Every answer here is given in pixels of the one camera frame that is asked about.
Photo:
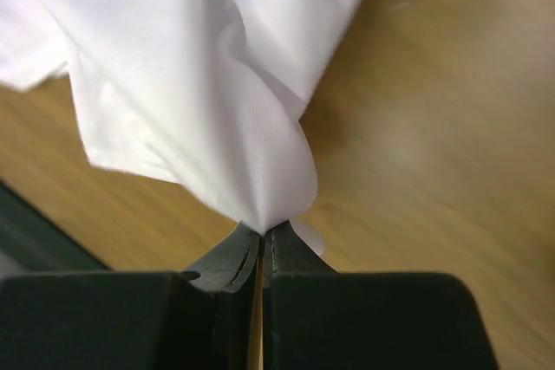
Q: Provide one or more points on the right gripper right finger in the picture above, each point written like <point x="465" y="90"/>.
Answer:
<point x="317" y="318"/>

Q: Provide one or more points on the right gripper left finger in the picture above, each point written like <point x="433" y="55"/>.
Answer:
<point x="197" y="318"/>

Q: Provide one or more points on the white t shirt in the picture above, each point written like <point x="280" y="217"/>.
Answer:
<point x="207" y="94"/>

